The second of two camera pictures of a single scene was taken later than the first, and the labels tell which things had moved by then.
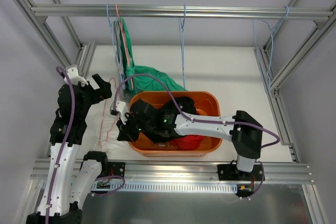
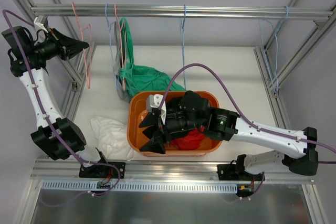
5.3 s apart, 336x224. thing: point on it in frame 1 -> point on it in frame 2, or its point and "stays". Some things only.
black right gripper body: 130,123 -> 161,127
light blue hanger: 182,26 stays
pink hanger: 104,116 -> 82,32
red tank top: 187,142 stays
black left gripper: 93,91 -> 61,48
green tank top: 144,84 stays
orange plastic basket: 207,104 stays
